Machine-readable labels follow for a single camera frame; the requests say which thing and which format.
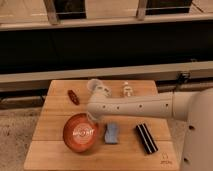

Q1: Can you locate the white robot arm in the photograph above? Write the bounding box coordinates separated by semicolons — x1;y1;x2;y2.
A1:
87;85;213;171

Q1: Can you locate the red chili pepper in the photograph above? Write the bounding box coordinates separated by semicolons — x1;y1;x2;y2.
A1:
68;90;80;105

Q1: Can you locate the wooden table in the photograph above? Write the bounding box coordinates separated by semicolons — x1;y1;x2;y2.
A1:
24;80;179;171

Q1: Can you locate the clear plastic cup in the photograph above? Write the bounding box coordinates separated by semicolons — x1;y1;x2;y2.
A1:
87;79;102;93

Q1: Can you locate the orange ceramic bowl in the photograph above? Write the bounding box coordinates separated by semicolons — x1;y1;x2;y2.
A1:
63;113;99;153

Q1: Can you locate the blue sponge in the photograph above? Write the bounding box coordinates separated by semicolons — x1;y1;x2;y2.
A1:
104;122;119;144

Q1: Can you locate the white plastic bottle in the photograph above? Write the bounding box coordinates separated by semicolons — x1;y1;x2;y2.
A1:
123;82;133;97

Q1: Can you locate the metal window railing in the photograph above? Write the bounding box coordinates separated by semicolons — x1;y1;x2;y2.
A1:
0;0;213;31

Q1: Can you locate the black white striped box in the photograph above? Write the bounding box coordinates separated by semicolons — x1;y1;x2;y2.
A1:
136;123;158;154

